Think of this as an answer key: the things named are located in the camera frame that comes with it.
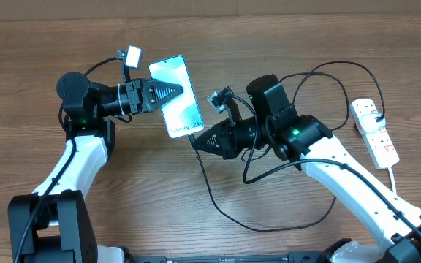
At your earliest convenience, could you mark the Samsung Galaxy smartphone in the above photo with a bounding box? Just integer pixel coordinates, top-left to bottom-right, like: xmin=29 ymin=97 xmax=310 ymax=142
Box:
xmin=148 ymin=55 xmax=205 ymax=138

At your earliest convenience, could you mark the black USB charging cable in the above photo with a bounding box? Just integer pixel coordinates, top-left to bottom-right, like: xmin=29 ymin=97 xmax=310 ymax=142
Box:
xmin=187 ymin=61 xmax=387 ymax=233

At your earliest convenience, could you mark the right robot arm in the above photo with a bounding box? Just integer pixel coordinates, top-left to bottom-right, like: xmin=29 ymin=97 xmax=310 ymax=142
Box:
xmin=191 ymin=75 xmax=421 ymax=262

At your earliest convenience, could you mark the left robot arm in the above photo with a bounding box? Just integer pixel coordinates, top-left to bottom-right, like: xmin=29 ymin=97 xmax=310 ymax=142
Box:
xmin=7 ymin=72 xmax=183 ymax=262

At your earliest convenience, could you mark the white charger adapter plug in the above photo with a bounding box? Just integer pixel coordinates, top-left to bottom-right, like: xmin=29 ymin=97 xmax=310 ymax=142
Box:
xmin=358 ymin=112 xmax=386 ymax=134

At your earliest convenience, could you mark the white power strip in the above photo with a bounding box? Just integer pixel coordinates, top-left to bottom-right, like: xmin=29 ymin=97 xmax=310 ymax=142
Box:
xmin=350 ymin=99 xmax=400 ymax=169

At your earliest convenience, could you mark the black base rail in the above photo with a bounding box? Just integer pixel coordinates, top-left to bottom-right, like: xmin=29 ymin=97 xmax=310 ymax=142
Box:
xmin=122 ymin=251 xmax=390 ymax=263

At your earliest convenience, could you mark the white power strip cord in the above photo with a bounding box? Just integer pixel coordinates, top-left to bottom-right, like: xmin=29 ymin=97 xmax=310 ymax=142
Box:
xmin=387 ymin=167 xmax=398 ymax=194

